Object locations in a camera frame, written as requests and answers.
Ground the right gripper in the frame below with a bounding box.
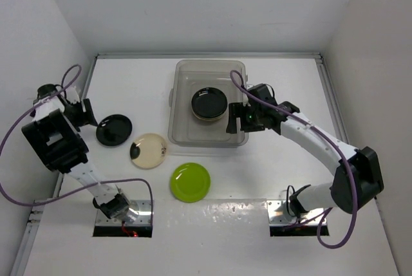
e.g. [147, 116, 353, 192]
[227, 102, 264, 133]

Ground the black plate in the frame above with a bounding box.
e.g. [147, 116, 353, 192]
[95, 114, 133, 147]
[191, 87, 228, 118]

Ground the cream plate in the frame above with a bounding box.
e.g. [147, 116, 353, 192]
[129, 133, 168, 170]

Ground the lime green plate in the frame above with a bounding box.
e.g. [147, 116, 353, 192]
[169, 162, 211, 203]

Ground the yellow brown plate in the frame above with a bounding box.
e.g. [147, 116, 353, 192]
[194, 114, 224, 123]

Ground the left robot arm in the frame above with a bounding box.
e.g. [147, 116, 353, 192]
[22, 84, 138, 225]

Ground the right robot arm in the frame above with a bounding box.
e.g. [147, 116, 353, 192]
[226, 84, 384, 217]

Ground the clear plastic bin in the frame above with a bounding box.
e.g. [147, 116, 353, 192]
[168, 59, 248, 148]

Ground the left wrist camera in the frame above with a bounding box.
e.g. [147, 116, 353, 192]
[64, 86, 80, 104]

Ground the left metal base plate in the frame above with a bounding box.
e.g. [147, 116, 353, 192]
[95, 200, 153, 227]

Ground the metal base plate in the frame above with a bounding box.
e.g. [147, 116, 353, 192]
[266, 199, 328, 227]
[95, 200, 153, 227]

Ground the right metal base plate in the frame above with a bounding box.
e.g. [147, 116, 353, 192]
[266, 199, 328, 227]

